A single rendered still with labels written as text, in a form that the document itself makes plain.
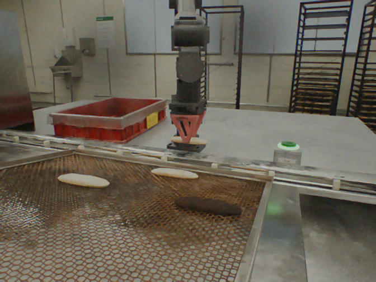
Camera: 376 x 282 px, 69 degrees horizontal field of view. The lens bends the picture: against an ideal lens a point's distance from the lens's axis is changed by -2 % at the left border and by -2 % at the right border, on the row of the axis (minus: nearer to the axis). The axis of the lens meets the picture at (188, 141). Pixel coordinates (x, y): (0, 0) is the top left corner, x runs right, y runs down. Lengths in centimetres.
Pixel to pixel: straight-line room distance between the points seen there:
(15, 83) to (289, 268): 119
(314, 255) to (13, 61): 120
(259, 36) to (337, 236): 463
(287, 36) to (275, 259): 481
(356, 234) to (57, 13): 688
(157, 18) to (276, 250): 545
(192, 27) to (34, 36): 704
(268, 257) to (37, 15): 735
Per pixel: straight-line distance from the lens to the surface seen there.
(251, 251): 31
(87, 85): 665
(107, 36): 621
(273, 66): 504
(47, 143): 99
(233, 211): 39
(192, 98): 64
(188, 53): 57
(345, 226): 62
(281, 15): 507
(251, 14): 512
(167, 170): 56
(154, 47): 565
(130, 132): 108
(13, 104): 130
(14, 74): 130
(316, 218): 62
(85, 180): 50
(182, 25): 64
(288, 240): 35
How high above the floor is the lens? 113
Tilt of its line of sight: 17 degrees down
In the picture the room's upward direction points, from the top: straight up
